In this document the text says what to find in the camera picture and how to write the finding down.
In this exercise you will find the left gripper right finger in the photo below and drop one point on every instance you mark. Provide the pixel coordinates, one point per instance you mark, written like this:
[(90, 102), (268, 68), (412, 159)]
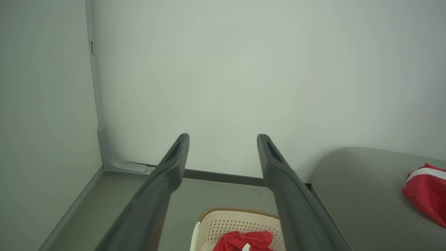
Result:
[(292, 202)]

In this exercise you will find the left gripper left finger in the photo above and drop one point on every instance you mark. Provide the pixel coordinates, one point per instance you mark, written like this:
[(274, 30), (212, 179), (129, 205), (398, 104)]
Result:
[(153, 202)]

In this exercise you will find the plain red garment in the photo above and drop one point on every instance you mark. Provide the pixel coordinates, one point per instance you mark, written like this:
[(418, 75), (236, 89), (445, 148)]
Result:
[(244, 240)]

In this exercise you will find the red garment with white stripe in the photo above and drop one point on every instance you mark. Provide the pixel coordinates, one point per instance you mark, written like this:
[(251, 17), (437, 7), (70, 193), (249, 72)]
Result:
[(428, 195)]

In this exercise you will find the grey fabric sofa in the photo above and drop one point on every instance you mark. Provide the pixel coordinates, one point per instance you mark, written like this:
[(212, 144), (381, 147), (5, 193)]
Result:
[(366, 202)]

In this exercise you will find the cream perforated laundry basket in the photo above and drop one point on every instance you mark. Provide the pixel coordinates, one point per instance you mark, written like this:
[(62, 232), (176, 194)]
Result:
[(226, 223)]

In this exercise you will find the black baseboard strip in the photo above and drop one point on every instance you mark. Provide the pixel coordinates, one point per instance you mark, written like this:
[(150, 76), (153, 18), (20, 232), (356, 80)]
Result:
[(223, 177)]

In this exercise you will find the grey floor skirting strip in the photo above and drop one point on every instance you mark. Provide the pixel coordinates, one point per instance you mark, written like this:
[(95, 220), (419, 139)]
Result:
[(69, 212)]

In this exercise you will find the grey metal corner bracket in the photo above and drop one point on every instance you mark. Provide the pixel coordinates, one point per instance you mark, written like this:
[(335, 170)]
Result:
[(111, 162)]

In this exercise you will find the grey wall corner trim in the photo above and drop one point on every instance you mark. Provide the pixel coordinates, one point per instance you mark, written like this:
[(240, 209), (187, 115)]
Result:
[(95, 87)]

